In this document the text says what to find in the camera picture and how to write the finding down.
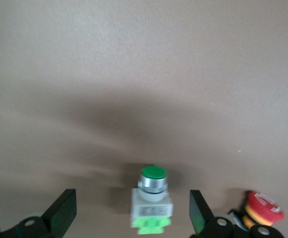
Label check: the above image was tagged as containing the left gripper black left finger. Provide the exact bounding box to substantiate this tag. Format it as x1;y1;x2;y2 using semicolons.
0;188;77;238

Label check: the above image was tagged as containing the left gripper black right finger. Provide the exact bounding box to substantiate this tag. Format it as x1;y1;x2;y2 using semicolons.
189;189;236;238

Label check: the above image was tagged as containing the white push button green base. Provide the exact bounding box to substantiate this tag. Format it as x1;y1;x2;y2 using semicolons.
130;165;174;235

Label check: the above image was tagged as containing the brown table cover sheet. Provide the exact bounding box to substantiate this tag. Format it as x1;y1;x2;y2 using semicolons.
0;0;288;238

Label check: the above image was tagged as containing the red emergency stop yellow ring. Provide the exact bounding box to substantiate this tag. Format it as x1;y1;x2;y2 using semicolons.
228;190;286;233

